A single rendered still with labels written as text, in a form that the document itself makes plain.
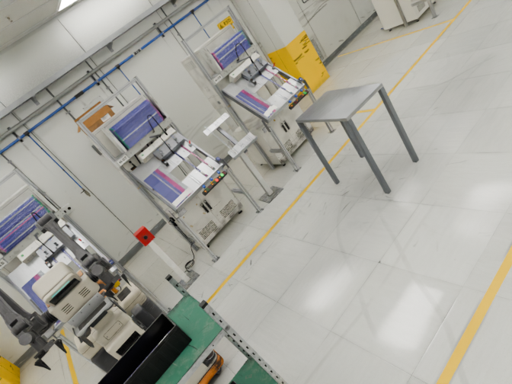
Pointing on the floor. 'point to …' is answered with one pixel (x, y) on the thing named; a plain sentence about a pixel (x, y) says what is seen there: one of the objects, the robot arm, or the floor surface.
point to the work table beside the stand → (338, 109)
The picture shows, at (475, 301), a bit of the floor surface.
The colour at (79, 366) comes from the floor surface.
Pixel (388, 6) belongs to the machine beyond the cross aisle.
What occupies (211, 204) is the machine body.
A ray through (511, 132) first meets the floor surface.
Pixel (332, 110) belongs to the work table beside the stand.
